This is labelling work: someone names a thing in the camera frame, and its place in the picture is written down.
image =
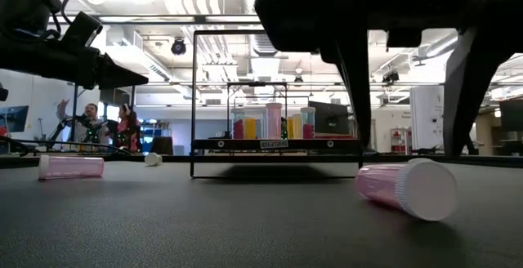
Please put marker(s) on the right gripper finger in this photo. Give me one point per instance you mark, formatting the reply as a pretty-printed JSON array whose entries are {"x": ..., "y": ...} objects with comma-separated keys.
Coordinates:
[
  {"x": 355, "y": 88},
  {"x": 466, "y": 96}
]

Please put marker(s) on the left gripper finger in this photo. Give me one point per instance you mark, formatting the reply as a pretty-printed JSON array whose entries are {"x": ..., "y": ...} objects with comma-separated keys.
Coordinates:
[{"x": 116, "y": 78}]

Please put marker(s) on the blue pill bottle red pills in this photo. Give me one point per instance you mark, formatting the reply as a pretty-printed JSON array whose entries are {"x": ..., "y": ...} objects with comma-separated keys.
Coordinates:
[{"x": 308, "y": 131}]

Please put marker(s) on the yellow-green pill bottle white cap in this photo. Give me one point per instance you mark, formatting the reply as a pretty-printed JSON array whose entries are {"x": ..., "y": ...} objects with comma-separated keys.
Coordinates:
[{"x": 297, "y": 128}]

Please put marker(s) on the pink pill bottle white cap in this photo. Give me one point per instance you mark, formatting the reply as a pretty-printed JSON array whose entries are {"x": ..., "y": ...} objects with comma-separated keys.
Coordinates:
[
  {"x": 73, "y": 168},
  {"x": 425, "y": 190},
  {"x": 274, "y": 123}
]

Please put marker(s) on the blue pill bottle white cap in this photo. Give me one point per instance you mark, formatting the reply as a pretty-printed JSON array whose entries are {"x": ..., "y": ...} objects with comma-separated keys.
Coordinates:
[{"x": 263, "y": 126}]

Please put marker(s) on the wooden shelf black metal frame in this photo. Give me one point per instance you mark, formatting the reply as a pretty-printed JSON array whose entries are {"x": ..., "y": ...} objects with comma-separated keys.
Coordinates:
[{"x": 245, "y": 145}]

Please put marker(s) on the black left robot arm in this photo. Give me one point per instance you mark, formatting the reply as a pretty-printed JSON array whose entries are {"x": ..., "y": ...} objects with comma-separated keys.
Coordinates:
[{"x": 24, "y": 10}]

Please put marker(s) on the black ceiling spotlight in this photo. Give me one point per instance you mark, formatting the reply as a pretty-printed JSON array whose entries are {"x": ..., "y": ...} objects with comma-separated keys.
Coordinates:
[
  {"x": 178, "y": 46},
  {"x": 390, "y": 77}
]

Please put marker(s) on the black monitor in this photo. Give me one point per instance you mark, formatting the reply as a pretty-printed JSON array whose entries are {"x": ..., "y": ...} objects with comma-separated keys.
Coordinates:
[
  {"x": 512, "y": 114},
  {"x": 329, "y": 119}
]

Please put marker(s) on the white column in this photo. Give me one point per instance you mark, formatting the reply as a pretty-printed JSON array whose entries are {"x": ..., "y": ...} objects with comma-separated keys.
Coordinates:
[{"x": 427, "y": 113}]

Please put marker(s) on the person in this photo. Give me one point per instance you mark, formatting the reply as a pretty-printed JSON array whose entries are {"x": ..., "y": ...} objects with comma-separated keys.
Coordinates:
[
  {"x": 88, "y": 129},
  {"x": 127, "y": 131}
]

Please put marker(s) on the black round knob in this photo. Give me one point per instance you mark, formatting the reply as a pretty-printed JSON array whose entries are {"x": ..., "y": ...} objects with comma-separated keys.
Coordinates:
[{"x": 2, "y": 95}]

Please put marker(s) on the blue screen monitor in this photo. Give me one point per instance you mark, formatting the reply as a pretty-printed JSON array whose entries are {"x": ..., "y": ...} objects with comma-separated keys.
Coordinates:
[{"x": 14, "y": 119}]

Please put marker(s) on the white rack red items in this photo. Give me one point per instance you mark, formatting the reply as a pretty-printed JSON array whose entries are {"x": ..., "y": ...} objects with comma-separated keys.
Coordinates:
[{"x": 400, "y": 147}]

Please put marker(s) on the black table mat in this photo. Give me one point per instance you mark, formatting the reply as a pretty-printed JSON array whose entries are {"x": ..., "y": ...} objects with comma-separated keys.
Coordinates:
[{"x": 122, "y": 227}]

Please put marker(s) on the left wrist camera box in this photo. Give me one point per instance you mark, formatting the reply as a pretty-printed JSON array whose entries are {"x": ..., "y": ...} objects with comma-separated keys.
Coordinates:
[{"x": 81, "y": 29}]

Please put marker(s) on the black metal workstation frame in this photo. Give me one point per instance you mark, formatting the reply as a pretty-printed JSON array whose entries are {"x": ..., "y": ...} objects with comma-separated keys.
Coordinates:
[{"x": 74, "y": 113}]

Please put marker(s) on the black ceiling light rail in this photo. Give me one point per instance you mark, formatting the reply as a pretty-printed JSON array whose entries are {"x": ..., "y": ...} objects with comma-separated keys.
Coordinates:
[{"x": 200, "y": 19}]

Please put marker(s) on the black aluminium table frame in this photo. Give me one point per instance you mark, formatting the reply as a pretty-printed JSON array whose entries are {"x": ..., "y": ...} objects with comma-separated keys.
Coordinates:
[{"x": 16, "y": 162}]

